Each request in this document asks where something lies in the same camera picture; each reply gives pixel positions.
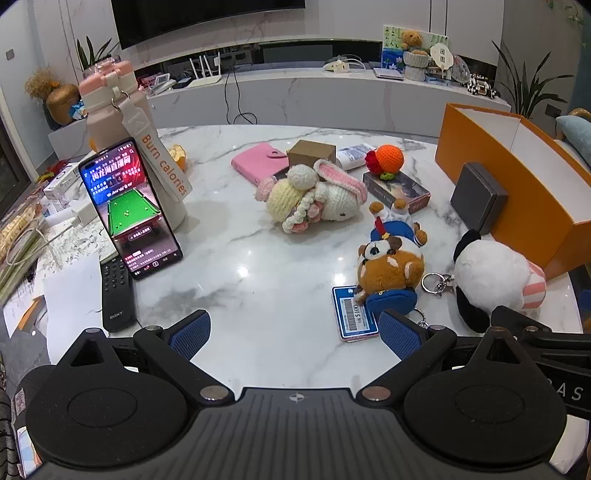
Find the crochet orange with red flower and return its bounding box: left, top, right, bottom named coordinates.
left=365, top=144, right=405, bottom=179

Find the dark card deck box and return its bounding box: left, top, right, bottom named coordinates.
left=362, top=170, right=431, bottom=214

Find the brown chipmunk plush keychain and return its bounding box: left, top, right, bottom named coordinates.
left=355, top=233, right=426, bottom=324

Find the black remote control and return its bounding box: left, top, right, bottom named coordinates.
left=100, top=258, right=138, bottom=333

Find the round white fan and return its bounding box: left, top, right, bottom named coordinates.
left=429, top=44, right=451, bottom=77

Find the green picture card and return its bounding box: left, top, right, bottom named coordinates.
left=382, top=24, right=450, bottom=75

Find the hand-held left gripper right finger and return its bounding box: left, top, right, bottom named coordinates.
left=358, top=308, right=536, bottom=403

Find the light blue cushion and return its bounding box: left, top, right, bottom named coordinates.
left=554, top=115, right=591, bottom=160

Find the gold vase with dried flowers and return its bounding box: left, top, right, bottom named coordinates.
left=25, top=68, right=80, bottom=128

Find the white cable bundle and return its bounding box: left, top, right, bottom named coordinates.
left=322, top=55, right=366, bottom=75

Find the black television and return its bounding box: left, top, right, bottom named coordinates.
left=111, top=0, right=306, bottom=49

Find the crochet bunny doll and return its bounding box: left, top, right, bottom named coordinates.
left=255, top=159, right=368, bottom=234

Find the white paper sheet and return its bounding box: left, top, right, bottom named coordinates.
left=44, top=254, right=105, bottom=340

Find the white charger with cable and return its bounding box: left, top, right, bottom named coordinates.
left=45, top=196, right=100, bottom=227

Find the brown teddy bear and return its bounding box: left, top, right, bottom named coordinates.
left=399, top=28, right=425, bottom=51

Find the grey square box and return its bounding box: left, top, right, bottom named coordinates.
left=450, top=161, right=509, bottom=234

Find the orange storage box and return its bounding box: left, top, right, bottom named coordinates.
left=435, top=103, right=591, bottom=280

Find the tall potted plant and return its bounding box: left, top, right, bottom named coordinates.
left=492, top=41, right=574, bottom=117

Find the white marble tv cabinet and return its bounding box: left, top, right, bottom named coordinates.
left=48, top=64, right=513, bottom=160

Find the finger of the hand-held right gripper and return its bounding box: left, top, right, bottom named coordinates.
left=491, top=306, right=555, bottom=344

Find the sailor duck plush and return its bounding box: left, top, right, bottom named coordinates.
left=368, top=202, right=428, bottom=250

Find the black power cable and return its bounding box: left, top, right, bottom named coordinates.
left=223, top=69, right=258, bottom=126

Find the small potted plant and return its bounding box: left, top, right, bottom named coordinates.
left=75, top=36, right=121, bottom=71

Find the plastic-wrapped green bundle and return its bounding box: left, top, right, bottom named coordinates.
left=0, top=203, right=48, bottom=298

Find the white blue tissue pack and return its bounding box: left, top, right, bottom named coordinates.
left=335, top=143, right=378, bottom=171

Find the panda plush keychain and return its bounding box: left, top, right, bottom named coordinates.
left=452, top=229, right=547, bottom=334

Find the peeled tangerine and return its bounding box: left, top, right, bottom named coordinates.
left=167, top=144, right=188, bottom=173

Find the white router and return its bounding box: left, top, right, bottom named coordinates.
left=188, top=52, right=223, bottom=87

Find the grey knitted basket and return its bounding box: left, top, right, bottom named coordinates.
left=403, top=48, right=431, bottom=83

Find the pink water bottle with strap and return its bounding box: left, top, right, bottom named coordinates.
left=78, top=59, right=193, bottom=232

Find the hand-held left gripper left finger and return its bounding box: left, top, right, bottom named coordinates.
left=55, top=309, right=234, bottom=404

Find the pink wallet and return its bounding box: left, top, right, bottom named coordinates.
left=231, top=143, right=290, bottom=186

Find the smartphone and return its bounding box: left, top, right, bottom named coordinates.
left=78, top=137, right=184, bottom=280

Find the black white brick toy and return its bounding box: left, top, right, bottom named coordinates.
left=466, top=76, right=502, bottom=100

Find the white clear-lid box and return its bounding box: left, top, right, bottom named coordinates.
left=44, top=161, right=84, bottom=200

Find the blue price tag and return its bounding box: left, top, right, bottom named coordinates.
left=332, top=285, right=380, bottom=343

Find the brown cardboard box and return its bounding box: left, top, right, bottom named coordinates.
left=286, top=140, right=337, bottom=168

